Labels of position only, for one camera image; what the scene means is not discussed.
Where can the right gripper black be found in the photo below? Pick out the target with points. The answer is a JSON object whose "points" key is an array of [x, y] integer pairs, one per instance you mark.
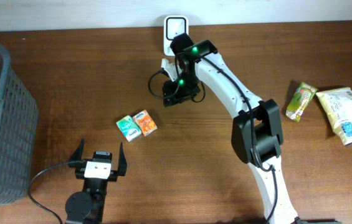
{"points": [[174, 97]]}

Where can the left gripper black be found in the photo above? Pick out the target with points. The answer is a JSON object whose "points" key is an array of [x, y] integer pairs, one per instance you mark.
{"points": [[122, 165]]}

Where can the green Kleenex tissue pack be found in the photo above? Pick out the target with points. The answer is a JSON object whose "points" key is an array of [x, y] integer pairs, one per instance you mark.
{"points": [[129, 128]]}

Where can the orange Kleenex tissue pack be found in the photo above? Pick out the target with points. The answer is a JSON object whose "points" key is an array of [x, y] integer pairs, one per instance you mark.
{"points": [[145, 122]]}

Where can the green tea drink carton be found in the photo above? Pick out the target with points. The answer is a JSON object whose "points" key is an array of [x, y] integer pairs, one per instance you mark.
{"points": [[300, 100]]}

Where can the yellow white snack bag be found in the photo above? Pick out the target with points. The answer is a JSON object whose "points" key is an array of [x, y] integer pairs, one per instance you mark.
{"points": [[337, 104]]}

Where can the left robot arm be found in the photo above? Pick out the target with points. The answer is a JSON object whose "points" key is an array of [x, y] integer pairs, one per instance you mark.
{"points": [[87, 205]]}

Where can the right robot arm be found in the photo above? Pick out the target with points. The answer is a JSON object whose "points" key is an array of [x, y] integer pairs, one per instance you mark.
{"points": [[256, 126]]}

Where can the grey plastic mesh basket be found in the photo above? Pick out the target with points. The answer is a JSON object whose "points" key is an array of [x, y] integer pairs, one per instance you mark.
{"points": [[18, 124]]}

